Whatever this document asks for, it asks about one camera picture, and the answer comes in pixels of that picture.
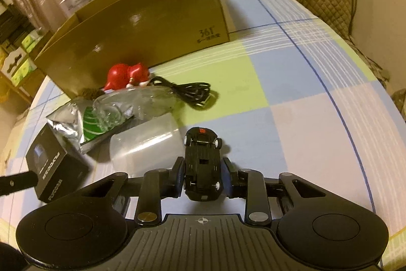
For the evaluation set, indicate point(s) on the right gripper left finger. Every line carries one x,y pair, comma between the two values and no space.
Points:
156,185

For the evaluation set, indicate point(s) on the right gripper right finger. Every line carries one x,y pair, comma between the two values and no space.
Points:
250,185

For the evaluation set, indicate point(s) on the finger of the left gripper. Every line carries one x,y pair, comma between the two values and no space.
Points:
17,182

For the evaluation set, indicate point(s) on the translucent plastic cup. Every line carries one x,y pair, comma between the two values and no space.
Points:
156,143

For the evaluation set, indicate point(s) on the red toy car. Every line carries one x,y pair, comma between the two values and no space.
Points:
203,174

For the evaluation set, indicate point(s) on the black shaver box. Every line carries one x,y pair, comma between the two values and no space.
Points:
60,168

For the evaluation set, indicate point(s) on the silver foil tea pouch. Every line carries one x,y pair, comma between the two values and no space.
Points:
78,123

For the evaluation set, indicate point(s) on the clear bag with white pads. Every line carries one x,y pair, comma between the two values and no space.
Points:
139,103

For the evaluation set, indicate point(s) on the red cat figurine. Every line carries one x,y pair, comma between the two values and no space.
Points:
121,76

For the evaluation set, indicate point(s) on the brown hair scrunchie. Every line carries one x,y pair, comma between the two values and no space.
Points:
91,94

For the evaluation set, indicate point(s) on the checkered bed sheet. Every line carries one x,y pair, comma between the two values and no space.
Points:
294,97

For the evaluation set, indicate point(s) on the cardboard box with tissue packs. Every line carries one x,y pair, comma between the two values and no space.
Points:
18,70

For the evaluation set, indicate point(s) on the black folding cart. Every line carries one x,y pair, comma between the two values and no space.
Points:
13,24

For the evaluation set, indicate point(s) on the brown cardboard box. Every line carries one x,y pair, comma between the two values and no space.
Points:
107,32

